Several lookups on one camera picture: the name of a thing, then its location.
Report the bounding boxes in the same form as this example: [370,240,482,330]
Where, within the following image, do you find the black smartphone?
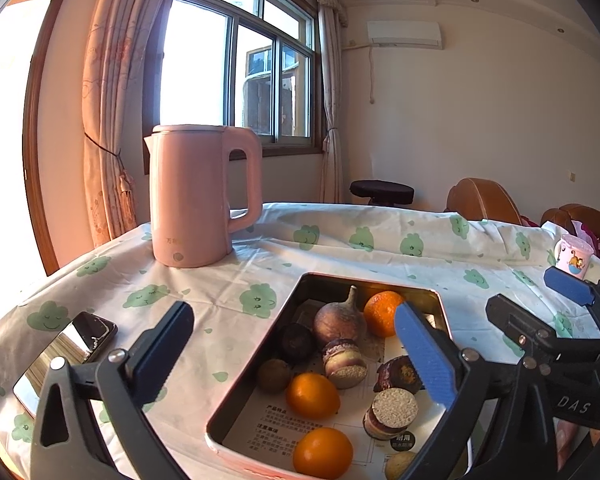
[12,311,118,418]

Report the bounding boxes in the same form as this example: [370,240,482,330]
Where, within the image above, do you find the pink metal tin box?
[205,272,453,480]

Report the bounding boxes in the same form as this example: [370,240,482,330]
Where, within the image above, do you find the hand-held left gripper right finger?
[393,302,561,480]

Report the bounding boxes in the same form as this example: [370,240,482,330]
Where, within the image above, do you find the beige patterned curtain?
[317,2,348,204]
[81,0,181,248]

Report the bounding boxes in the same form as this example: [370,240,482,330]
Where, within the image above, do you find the brown leather armchair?
[445,178,523,226]

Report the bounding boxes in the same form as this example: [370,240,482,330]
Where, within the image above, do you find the white tablecloth with green clouds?
[0,202,600,480]

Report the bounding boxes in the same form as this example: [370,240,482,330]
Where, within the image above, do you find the pink cartoon cup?
[553,234,595,281]

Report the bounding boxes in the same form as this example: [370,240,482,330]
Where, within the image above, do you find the purple brown round fruit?
[313,285,367,348]

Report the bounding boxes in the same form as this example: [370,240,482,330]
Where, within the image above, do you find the wooden balcony door frame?
[22,0,88,277]

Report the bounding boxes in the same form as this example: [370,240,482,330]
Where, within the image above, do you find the white wall air conditioner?
[367,21,443,51]

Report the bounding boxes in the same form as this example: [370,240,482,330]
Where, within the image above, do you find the air conditioner cord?
[367,50,378,105]

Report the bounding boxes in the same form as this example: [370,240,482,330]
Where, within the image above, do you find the brown framed sliding window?
[142,0,326,161]

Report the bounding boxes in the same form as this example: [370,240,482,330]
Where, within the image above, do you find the black round stool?
[350,180,415,207]

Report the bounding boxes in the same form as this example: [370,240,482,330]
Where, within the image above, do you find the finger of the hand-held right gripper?
[486,294,600,368]
[544,266,600,346]

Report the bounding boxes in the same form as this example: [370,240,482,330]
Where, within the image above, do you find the pink electric kettle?
[144,124,263,268]

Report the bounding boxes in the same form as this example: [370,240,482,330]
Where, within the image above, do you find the oval orange kumquat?
[286,372,342,421]
[292,427,355,480]

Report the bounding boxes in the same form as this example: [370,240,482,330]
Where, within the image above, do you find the round orange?
[363,290,407,338]

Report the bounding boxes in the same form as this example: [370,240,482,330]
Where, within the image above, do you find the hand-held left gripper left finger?
[30,301,196,480]

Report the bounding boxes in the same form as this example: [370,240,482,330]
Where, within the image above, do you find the person's right hand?
[555,417,598,473]

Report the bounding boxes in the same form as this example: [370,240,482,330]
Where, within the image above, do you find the dark water chestnut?
[278,323,317,363]
[373,355,426,395]

